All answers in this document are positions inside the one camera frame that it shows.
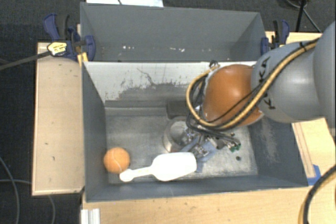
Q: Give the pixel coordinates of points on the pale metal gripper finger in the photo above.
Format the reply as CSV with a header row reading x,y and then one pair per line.
x,y
201,151
188,149

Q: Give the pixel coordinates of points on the shiny metal cup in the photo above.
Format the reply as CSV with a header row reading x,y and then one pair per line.
x,y
174,136

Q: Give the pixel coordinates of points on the white plastic scoop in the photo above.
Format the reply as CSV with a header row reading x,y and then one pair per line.
x,y
173,166

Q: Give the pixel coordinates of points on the dark grey flat block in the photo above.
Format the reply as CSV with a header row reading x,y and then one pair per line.
x,y
176,109

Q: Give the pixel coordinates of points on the orange ball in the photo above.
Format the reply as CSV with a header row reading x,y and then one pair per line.
x,y
116,160

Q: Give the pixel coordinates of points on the grey metal bin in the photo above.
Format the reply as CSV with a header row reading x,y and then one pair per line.
x,y
147,31

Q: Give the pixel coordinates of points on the pale wood board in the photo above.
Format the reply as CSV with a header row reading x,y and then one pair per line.
x,y
57,123

